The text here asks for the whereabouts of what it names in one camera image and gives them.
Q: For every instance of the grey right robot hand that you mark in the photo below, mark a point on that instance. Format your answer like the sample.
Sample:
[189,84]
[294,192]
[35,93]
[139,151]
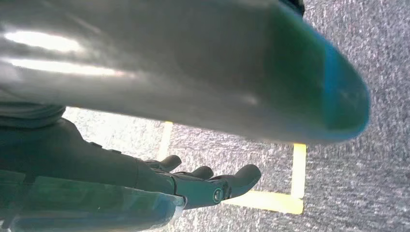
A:
[192,64]

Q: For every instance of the yellow floor tape square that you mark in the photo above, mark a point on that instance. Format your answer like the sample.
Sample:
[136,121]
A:
[298,173]

